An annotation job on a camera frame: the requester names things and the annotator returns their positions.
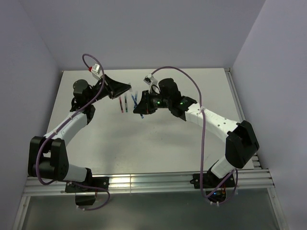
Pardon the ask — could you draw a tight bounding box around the magenta pen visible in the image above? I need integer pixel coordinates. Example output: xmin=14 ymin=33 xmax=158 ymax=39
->
xmin=119 ymin=96 xmax=124 ymax=113

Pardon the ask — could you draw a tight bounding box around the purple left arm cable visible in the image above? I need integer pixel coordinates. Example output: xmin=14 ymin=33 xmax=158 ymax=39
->
xmin=35 ymin=54 xmax=111 ymax=211

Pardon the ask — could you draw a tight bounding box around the green capped pen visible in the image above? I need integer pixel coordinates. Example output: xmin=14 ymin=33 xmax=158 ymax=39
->
xmin=124 ymin=94 xmax=128 ymax=113

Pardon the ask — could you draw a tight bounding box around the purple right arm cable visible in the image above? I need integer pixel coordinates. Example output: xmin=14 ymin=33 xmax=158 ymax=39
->
xmin=151 ymin=66 xmax=238 ymax=204

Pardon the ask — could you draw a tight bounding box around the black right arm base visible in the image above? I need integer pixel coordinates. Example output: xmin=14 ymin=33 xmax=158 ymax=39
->
xmin=202 ymin=172 xmax=236 ymax=204

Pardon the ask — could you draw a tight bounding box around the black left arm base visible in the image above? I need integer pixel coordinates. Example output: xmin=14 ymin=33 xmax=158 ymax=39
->
xmin=64 ymin=176 xmax=110 ymax=211

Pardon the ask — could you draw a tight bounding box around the light blue pen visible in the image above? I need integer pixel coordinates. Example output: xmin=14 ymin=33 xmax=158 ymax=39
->
xmin=134 ymin=91 xmax=138 ymax=109

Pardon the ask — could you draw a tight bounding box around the dark blue capped pen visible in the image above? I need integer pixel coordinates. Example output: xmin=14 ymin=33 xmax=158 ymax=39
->
xmin=130 ymin=94 xmax=145 ymax=120

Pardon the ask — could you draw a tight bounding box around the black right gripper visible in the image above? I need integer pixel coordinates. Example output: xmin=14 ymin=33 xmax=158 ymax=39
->
xmin=133 ymin=90 xmax=171 ymax=115

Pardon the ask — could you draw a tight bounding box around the aluminium front rail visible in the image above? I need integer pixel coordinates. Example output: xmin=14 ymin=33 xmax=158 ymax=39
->
xmin=22 ymin=169 xmax=274 ymax=197

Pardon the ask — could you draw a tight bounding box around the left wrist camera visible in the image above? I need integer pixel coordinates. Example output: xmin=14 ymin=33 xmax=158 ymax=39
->
xmin=89 ymin=63 xmax=103 ymax=81

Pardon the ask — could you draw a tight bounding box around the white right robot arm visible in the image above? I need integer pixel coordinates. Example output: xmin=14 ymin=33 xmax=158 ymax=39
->
xmin=133 ymin=76 xmax=260 ymax=187

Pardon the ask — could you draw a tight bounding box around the aluminium side rail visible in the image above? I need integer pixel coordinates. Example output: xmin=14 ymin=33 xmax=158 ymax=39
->
xmin=224 ymin=68 xmax=262 ymax=170

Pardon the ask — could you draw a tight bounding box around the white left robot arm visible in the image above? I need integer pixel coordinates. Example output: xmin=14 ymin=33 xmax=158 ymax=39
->
xmin=28 ymin=75 xmax=131 ymax=191

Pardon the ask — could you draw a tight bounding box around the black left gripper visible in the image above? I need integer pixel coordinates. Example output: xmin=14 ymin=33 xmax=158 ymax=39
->
xmin=87 ymin=74 xmax=131 ymax=104

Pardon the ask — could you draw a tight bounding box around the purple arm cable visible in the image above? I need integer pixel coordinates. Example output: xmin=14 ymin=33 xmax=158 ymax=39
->
xmin=151 ymin=66 xmax=238 ymax=204
xmin=35 ymin=54 xmax=111 ymax=211

